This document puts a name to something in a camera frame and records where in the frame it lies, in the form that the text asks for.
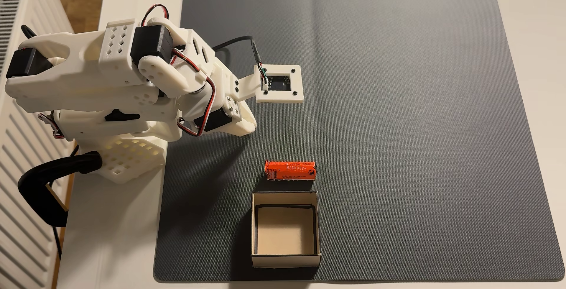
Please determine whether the red rectangular packet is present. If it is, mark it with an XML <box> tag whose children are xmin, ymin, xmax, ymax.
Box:
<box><xmin>264</xmin><ymin>160</ymin><xmax>318</xmax><ymax>181</ymax></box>

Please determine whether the small open cardboard box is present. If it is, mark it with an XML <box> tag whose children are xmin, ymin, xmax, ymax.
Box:
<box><xmin>251</xmin><ymin>191</ymin><xmax>322</xmax><ymax>269</ymax></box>

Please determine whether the dark grey table mat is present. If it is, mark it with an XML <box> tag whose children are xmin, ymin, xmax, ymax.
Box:
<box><xmin>153</xmin><ymin>0</ymin><xmax>566</xmax><ymax>283</ymax></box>

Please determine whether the black table clamp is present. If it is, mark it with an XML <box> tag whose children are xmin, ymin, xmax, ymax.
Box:
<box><xmin>18</xmin><ymin>151</ymin><xmax>103</xmax><ymax>228</ymax></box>

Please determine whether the white radiator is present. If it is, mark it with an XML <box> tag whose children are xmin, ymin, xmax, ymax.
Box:
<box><xmin>0</xmin><ymin>0</ymin><xmax>78</xmax><ymax>289</ymax></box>

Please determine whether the red black servo wire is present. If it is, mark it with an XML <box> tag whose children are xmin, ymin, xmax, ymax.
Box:
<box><xmin>170</xmin><ymin>48</ymin><xmax>217</xmax><ymax>137</ymax></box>
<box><xmin>141</xmin><ymin>4</ymin><xmax>170</xmax><ymax>26</ymax></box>

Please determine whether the black camera cable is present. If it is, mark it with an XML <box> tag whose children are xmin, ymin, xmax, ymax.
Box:
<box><xmin>212</xmin><ymin>35</ymin><xmax>268</xmax><ymax>82</ymax></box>

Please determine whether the white square camera mount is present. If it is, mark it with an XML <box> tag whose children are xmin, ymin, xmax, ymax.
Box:
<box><xmin>234</xmin><ymin>64</ymin><xmax>305</xmax><ymax>104</ymax></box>

